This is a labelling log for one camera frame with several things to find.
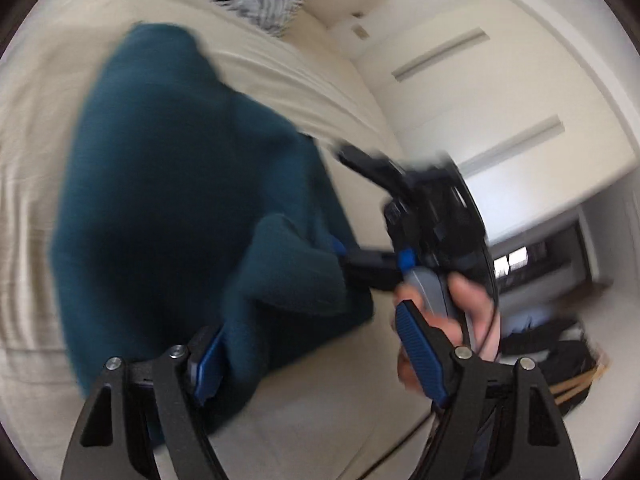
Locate cream bed sheet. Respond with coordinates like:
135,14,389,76
0,0,441,480

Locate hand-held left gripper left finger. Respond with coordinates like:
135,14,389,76
60,326,227,480

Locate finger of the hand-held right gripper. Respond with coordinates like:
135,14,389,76
330,237,403,293
335,142,416,196

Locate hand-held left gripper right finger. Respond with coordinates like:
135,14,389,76
394,299,584,480

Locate teal knit sweater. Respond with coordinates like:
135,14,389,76
52,22,376,448

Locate person's right hand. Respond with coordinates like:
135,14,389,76
424,277,503,363

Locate dark shelf unit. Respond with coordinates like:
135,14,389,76
492,220,597,296

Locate white wardrobe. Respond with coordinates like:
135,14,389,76
350,0,640,251

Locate black bag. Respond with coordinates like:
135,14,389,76
500,317,608,416

